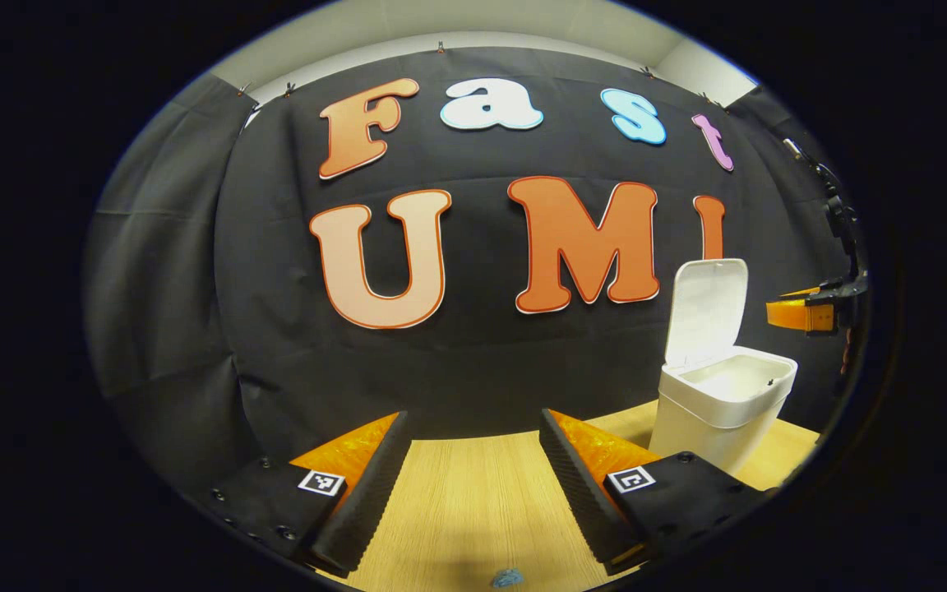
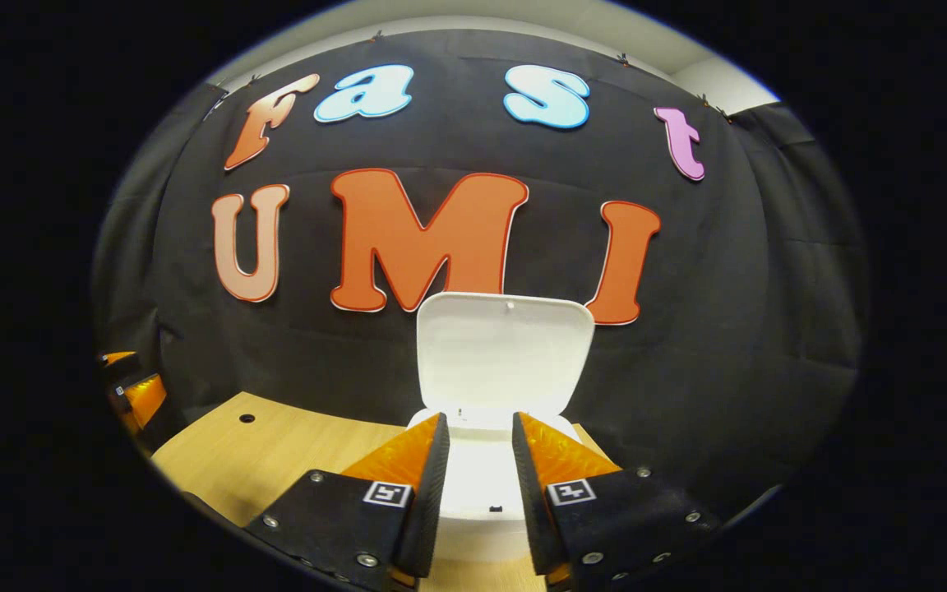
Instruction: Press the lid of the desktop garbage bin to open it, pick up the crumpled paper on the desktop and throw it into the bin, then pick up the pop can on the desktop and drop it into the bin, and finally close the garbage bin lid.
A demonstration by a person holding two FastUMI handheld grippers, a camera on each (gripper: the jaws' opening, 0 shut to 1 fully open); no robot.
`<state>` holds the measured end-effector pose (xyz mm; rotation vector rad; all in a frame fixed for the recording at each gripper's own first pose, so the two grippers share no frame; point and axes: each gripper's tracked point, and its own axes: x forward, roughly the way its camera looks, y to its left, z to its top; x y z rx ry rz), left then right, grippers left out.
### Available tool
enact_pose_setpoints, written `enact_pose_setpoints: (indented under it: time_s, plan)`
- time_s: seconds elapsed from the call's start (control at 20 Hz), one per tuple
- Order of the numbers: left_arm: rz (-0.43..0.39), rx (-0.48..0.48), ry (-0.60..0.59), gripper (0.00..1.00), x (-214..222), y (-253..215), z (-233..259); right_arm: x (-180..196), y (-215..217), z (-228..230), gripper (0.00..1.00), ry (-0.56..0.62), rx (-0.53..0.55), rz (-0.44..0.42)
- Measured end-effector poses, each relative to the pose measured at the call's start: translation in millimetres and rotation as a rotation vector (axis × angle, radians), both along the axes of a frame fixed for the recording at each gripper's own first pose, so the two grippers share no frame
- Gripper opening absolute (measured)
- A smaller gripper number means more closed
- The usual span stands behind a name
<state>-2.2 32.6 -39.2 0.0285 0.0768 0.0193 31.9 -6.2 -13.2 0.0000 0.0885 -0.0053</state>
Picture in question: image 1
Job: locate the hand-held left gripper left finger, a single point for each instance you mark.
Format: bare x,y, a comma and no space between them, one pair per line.
371,493

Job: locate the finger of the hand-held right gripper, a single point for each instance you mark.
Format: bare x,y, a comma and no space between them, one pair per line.
794,316
802,292

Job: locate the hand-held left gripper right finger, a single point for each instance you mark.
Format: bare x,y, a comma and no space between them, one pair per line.
580,497

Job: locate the blue paper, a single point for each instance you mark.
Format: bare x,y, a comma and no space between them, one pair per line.
508,579

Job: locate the white desktop garbage bin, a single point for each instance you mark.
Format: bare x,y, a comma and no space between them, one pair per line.
712,411

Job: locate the wooden desktop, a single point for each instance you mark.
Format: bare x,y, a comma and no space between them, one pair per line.
473,501

